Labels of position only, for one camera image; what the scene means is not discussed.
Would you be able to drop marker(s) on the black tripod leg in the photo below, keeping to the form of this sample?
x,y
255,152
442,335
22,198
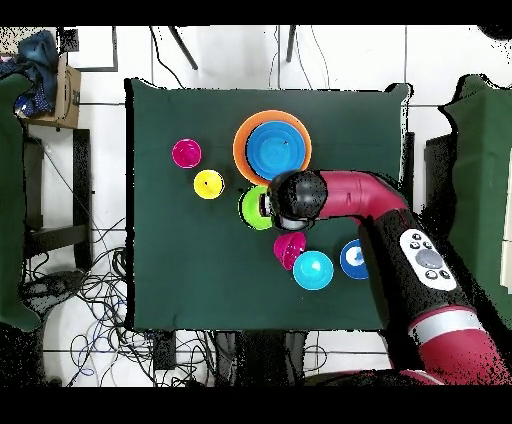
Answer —
x,y
184,48
290,44

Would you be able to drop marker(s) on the small dark blue bowl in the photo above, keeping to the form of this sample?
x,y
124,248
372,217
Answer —
x,y
352,266

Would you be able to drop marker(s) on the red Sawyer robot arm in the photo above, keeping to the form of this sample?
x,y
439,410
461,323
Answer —
x,y
360,196

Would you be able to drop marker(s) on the large orange bowl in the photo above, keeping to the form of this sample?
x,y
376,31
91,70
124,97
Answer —
x,y
239,160

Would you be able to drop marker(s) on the dark green table cloth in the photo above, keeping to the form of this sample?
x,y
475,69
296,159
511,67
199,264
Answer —
x,y
180,288

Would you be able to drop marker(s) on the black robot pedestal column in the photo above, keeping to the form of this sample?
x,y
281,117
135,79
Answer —
x,y
260,360

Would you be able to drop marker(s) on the small red bowl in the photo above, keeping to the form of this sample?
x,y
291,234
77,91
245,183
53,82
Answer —
x,y
288,248

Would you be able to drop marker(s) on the small green bowl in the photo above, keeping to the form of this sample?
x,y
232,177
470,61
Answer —
x,y
252,208

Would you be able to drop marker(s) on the blue cloth bundle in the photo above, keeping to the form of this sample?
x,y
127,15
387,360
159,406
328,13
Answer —
x,y
38,60

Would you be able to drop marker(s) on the green cloth covered table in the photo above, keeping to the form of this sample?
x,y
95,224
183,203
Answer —
x,y
480,140
10,200

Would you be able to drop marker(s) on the small light blue bowl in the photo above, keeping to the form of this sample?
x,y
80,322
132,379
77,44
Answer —
x,y
313,270

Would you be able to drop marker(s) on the cardboard box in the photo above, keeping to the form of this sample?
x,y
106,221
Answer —
x,y
66,100

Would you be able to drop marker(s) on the red plastic cup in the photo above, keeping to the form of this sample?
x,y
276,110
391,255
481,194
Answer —
x,y
186,153

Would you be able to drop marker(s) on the large blue bowl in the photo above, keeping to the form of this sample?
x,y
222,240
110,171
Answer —
x,y
251,160

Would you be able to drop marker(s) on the yellow plastic cup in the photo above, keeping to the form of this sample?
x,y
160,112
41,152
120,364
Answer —
x,y
208,184

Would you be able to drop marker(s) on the grey pedestal foot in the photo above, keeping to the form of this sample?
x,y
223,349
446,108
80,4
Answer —
x,y
52,286

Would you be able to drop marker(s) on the black stool frame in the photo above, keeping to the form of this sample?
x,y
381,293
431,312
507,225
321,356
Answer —
x,y
82,180

